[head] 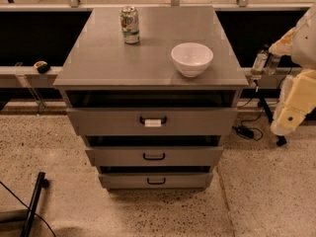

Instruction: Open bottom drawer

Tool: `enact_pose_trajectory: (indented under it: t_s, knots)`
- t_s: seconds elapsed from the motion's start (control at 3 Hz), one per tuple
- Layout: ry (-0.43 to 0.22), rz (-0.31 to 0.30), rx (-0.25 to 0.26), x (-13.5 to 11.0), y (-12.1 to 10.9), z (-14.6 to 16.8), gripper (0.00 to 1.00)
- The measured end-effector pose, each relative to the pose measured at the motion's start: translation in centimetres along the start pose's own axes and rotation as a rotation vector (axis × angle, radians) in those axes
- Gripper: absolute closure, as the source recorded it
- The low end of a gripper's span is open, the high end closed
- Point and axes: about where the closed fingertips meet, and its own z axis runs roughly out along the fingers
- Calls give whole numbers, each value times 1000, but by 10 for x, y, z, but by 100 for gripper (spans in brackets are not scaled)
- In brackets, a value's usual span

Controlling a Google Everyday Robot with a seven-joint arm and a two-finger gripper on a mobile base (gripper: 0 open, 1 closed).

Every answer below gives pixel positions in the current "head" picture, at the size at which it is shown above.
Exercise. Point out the grey top drawer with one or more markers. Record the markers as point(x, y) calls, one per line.
point(148, 121)

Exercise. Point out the grey drawer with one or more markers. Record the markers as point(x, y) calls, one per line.
point(156, 181)
point(148, 121)
point(136, 156)

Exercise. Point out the clear plastic bottle right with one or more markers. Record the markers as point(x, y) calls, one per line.
point(272, 64)

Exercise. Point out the black stand leg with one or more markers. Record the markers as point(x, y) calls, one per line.
point(281, 141)

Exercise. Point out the grey bottom drawer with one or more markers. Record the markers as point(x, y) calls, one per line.
point(156, 181)

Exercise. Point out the black power adapter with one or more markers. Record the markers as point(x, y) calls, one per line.
point(244, 131)

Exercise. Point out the black metal frame leg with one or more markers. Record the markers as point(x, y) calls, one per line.
point(27, 215)

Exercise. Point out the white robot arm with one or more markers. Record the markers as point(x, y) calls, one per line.
point(297, 97)

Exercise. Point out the clear plastic bottle left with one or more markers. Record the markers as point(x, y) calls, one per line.
point(259, 62)

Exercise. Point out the grey middle drawer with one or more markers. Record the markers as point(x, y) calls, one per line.
point(136, 156)

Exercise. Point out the clear plastic bottle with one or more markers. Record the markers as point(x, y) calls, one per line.
point(272, 64)
point(259, 62)

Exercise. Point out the grey drawer cabinet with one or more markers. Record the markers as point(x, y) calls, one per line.
point(102, 71)

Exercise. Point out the white bowl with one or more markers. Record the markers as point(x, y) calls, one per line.
point(191, 59)

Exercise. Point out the green soda can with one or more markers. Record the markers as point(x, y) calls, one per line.
point(129, 24)

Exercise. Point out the small black yellow device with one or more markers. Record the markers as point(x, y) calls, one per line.
point(42, 67)

